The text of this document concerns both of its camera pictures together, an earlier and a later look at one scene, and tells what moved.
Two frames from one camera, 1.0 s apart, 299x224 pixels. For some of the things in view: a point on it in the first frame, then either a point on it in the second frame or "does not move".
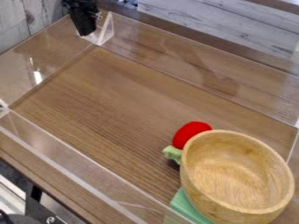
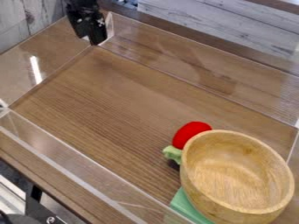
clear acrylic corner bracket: x=102 y=33 does not move
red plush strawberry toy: x=183 y=133 does not move
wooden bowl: x=236 y=180 does not move
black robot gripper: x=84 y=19 to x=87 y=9
